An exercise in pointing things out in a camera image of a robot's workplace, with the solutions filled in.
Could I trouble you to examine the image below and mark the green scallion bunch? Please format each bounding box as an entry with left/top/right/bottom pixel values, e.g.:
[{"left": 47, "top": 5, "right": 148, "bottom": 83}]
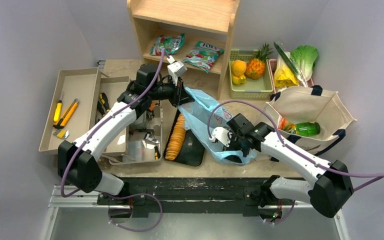
[{"left": 273, "top": 42, "right": 308, "bottom": 87}]

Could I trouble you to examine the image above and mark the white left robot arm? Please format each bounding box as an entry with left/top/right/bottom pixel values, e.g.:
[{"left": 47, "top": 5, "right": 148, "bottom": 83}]
[{"left": 57, "top": 61, "right": 193, "bottom": 205}]

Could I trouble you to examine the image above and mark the grey open toolbox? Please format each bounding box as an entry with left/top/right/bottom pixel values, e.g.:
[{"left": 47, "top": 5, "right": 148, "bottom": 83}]
[{"left": 102, "top": 102, "right": 163, "bottom": 165}]

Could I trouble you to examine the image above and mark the black rectangular tray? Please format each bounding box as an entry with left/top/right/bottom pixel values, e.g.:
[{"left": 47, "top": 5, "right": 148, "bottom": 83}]
[{"left": 163, "top": 110, "right": 205, "bottom": 168}]

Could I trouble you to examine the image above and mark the orange fruit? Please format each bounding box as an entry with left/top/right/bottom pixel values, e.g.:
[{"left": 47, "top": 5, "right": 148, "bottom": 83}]
[{"left": 230, "top": 59, "right": 247, "bottom": 77}]

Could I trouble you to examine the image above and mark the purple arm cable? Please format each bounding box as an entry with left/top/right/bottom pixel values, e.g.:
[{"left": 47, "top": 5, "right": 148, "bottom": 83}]
[
  {"left": 206, "top": 99, "right": 384, "bottom": 193},
  {"left": 60, "top": 47, "right": 166, "bottom": 198}
]

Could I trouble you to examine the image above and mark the right candy bag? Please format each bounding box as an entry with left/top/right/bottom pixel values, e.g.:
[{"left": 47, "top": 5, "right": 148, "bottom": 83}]
[{"left": 183, "top": 41, "right": 225, "bottom": 73}]

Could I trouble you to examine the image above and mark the green plastic basket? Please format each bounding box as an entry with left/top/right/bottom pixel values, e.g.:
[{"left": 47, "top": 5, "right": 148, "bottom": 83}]
[{"left": 227, "top": 49, "right": 275, "bottom": 100}]

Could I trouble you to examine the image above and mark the wooden shelf unit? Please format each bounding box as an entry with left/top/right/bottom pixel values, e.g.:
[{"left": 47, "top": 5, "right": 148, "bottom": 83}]
[{"left": 126, "top": 0, "right": 241, "bottom": 99}]

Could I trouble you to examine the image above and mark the small yellow screwdriver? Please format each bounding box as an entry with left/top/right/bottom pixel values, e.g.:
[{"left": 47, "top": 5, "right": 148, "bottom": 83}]
[{"left": 53, "top": 91, "right": 64, "bottom": 124}]

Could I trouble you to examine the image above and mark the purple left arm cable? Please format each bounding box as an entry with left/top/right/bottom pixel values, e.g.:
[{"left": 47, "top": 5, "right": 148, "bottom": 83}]
[{"left": 60, "top": 47, "right": 166, "bottom": 198}]

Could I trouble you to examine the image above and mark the green lettuce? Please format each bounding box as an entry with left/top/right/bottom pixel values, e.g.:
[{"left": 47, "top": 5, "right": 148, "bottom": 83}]
[{"left": 290, "top": 45, "right": 319, "bottom": 81}]

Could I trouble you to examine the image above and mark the orange spiral bread loaf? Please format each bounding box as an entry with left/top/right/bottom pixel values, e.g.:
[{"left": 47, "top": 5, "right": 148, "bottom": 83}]
[{"left": 164, "top": 113, "right": 186, "bottom": 161}]

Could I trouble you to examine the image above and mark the beige toolbox tray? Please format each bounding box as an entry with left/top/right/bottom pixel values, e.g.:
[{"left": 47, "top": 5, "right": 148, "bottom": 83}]
[{"left": 38, "top": 67, "right": 130, "bottom": 155}]

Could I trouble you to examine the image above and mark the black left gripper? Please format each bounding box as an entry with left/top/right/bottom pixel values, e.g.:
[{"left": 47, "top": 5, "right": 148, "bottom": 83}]
[{"left": 148, "top": 75, "right": 194, "bottom": 108}]

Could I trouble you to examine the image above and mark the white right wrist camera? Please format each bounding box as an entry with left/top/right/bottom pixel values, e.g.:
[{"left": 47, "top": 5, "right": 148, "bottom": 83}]
[{"left": 209, "top": 127, "right": 233, "bottom": 147}]

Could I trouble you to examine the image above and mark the yellow utility knife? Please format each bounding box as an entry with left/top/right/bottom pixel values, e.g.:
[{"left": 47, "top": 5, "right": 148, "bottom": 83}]
[{"left": 53, "top": 98, "right": 80, "bottom": 140}]

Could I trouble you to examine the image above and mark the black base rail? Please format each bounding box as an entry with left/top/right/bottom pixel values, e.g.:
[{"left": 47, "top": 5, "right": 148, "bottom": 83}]
[{"left": 62, "top": 176, "right": 325, "bottom": 220}]

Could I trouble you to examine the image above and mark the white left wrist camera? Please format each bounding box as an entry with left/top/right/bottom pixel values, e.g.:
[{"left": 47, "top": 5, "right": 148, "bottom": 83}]
[{"left": 167, "top": 55, "right": 188, "bottom": 86}]

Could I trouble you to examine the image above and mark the light blue plastic grocery bag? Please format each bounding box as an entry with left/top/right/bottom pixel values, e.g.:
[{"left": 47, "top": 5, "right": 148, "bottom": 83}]
[{"left": 178, "top": 87, "right": 257, "bottom": 165}]

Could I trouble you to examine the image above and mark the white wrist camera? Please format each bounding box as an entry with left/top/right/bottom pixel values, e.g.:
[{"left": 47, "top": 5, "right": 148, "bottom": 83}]
[
  {"left": 167, "top": 55, "right": 188, "bottom": 86},
  {"left": 209, "top": 127, "right": 233, "bottom": 147}
]

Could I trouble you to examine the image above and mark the pineapple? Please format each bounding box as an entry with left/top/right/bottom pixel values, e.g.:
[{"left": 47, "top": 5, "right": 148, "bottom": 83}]
[{"left": 245, "top": 43, "right": 273, "bottom": 80}]

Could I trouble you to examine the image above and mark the orange snack packet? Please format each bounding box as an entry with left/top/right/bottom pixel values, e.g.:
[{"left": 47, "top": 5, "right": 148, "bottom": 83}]
[{"left": 278, "top": 117, "right": 297, "bottom": 133}]

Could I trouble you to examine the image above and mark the beige canvas tote bag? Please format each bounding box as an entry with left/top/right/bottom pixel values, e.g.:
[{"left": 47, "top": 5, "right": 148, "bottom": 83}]
[{"left": 262, "top": 85, "right": 356, "bottom": 156}]

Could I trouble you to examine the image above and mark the left candy bag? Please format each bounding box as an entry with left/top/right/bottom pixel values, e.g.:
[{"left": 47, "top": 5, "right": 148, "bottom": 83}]
[{"left": 149, "top": 33, "right": 185, "bottom": 56}]

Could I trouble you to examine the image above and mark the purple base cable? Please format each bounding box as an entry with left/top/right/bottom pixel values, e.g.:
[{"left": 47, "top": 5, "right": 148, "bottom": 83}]
[{"left": 107, "top": 193, "right": 163, "bottom": 233}]

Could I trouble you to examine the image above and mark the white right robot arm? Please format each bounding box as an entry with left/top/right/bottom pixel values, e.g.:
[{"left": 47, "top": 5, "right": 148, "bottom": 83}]
[{"left": 227, "top": 114, "right": 354, "bottom": 218}]

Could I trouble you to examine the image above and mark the candy bag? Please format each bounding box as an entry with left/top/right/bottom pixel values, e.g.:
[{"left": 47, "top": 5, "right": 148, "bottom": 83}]
[
  {"left": 183, "top": 41, "right": 225, "bottom": 73},
  {"left": 149, "top": 33, "right": 185, "bottom": 56}
]

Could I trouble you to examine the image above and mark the orange hex key holder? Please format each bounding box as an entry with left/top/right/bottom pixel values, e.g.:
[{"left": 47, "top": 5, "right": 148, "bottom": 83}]
[{"left": 148, "top": 101, "right": 157, "bottom": 112}]

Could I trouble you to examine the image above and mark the yellow white napa cabbage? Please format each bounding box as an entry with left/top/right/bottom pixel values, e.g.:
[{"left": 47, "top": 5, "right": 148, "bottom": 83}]
[{"left": 273, "top": 55, "right": 299, "bottom": 88}]

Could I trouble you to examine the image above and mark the pink plastic basket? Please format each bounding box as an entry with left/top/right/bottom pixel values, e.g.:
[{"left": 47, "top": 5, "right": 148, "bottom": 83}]
[{"left": 268, "top": 58, "right": 315, "bottom": 87}]

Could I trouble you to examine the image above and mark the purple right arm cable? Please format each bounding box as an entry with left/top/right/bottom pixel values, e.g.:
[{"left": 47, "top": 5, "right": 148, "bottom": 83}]
[{"left": 206, "top": 99, "right": 384, "bottom": 193}]

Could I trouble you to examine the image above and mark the green bottle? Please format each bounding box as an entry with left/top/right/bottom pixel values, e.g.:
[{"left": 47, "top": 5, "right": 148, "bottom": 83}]
[{"left": 294, "top": 122, "right": 321, "bottom": 137}]

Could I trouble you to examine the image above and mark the stubby black yellow screwdriver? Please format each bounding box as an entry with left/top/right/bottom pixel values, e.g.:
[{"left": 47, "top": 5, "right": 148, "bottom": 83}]
[{"left": 154, "top": 146, "right": 161, "bottom": 160}]

